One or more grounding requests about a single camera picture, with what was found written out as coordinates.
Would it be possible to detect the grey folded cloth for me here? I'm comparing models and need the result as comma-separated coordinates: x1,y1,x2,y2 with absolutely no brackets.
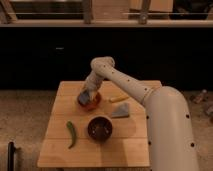
111,103,129,118

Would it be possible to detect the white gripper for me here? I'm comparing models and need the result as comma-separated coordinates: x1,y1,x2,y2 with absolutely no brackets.
83,71,104,93

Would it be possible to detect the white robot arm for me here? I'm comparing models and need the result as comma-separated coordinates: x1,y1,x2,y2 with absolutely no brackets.
84,57,200,171

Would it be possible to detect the metal window rail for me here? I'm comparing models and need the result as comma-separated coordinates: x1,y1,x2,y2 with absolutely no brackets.
0,20,213,28

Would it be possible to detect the green chili pepper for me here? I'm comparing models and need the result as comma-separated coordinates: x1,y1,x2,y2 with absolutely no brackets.
66,121,76,149

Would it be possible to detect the dark brown wooden bowl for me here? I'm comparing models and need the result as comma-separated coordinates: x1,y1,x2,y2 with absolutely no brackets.
87,116,113,142

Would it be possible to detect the yellow banana toy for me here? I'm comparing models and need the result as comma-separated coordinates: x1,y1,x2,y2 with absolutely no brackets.
109,96,129,103

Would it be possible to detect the red bowl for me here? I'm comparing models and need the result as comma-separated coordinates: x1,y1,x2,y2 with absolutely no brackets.
78,93,101,111

